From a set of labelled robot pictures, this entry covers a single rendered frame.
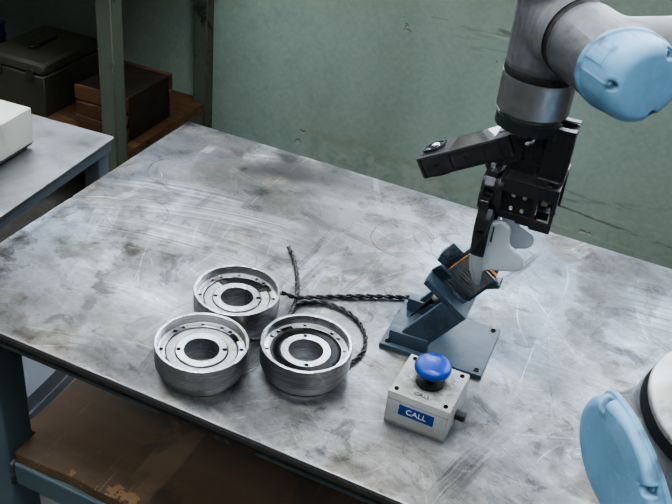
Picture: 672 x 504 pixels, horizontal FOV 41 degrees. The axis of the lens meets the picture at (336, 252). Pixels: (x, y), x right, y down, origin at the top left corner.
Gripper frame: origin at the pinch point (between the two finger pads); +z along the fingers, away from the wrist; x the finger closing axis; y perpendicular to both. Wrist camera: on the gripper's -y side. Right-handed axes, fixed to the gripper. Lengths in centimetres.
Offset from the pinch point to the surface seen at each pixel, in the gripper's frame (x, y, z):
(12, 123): 27, -89, 17
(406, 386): -15.3, -2.4, 7.4
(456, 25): 149, -40, 24
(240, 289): -6.1, -27.0, 9.3
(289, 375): -18.4, -14.8, 8.6
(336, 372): -15.5, -10.4, 8.6
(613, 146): 147, 9, 46
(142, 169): 18, -56, 12
